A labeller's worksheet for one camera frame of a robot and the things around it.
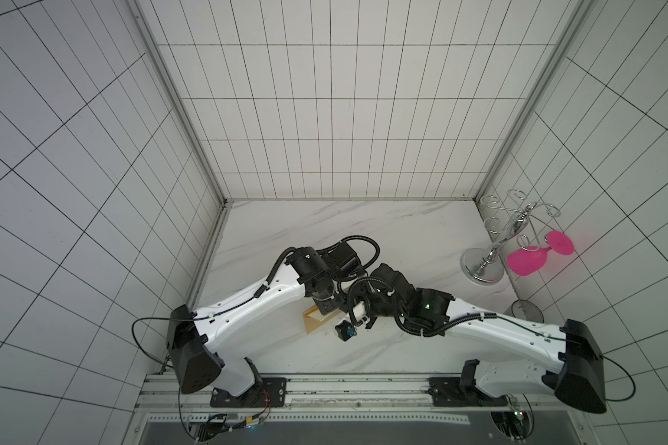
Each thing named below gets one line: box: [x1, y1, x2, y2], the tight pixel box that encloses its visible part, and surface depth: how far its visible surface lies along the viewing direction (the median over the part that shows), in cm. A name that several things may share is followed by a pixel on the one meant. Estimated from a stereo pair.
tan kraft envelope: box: [302, 305, 343, 335], surface depth 67 cm
